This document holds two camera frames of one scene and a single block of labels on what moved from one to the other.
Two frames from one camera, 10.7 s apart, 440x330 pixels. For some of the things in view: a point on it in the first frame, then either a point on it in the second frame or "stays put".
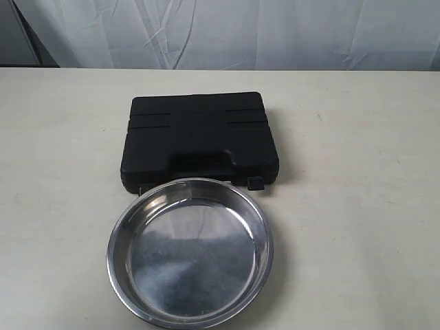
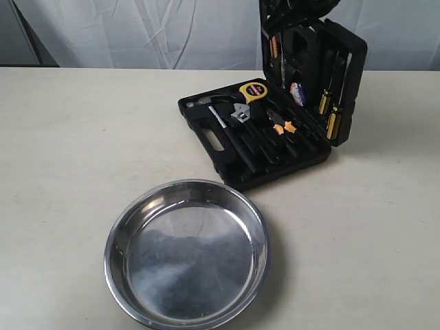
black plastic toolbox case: (223, 136) -> (312, 73)
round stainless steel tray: (190, 254) stays put
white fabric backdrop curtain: (354, 35) stays put
